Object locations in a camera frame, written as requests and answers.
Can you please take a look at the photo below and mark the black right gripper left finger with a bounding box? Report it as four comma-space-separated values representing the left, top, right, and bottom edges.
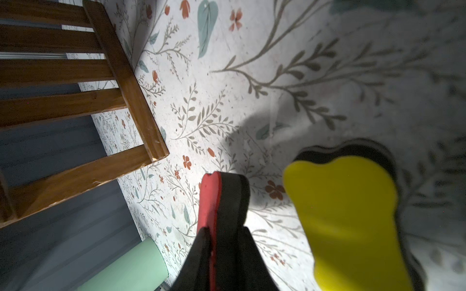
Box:
171, 227, 212, 291

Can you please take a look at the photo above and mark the green pen cup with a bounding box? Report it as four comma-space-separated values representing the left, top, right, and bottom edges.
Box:
77, 238, 169, 291

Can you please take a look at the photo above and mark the wooden two-tier shelf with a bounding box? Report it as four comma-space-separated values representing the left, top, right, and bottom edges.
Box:
1, 1, 169, 227

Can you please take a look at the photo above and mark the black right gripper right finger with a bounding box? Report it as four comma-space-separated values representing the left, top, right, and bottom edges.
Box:
238, 227, 278, 291

